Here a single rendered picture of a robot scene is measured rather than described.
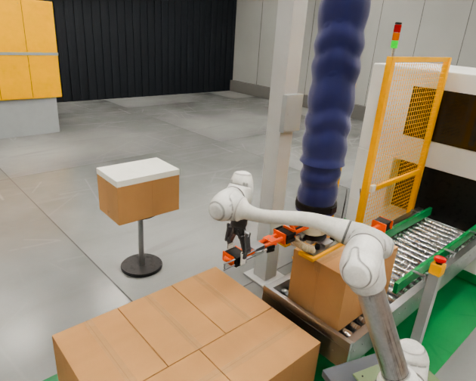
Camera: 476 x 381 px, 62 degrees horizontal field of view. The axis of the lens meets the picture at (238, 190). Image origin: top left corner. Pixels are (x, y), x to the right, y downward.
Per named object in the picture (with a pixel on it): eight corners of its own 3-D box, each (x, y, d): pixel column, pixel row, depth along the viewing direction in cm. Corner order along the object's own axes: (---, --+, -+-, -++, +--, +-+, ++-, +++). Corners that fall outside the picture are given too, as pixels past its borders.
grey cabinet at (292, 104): (295, 129, 334) (298, 93, 323) (299, 130, 330) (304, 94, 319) (278, 131, 321) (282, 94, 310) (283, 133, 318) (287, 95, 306)
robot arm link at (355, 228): (354, 212, 160) (347, 227, 148) (400, 229, 154) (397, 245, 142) (344, 240, 165) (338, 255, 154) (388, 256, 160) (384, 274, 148)
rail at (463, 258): (479, 248, 384) (485, 230, 376) (485, 250, 380) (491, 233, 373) (340, 363, 238) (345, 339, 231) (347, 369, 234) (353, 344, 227)
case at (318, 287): (338, 270, 306) (347, 224, 291) (386, 295, 279) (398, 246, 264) (287, 299, 268) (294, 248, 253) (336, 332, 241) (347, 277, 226)
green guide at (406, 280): (474, 230, 384) (477, 222, 380) (486, 235, 377) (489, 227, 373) (391, 292, 283) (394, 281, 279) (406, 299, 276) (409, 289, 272)
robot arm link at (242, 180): (234, 197, 182) (221, 208, 171) (236, 165, 176) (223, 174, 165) (256, 203, 178) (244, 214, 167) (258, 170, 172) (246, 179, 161)
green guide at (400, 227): (420, 211, 420) (422, 203, 417) (430, 215, 413) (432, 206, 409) (330, 258, 319) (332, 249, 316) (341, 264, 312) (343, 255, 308)
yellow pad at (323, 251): (334, 236, 237) (335, 228, 235) (348, 243, 230) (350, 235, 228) (298, 254, 215) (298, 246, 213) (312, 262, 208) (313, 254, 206)
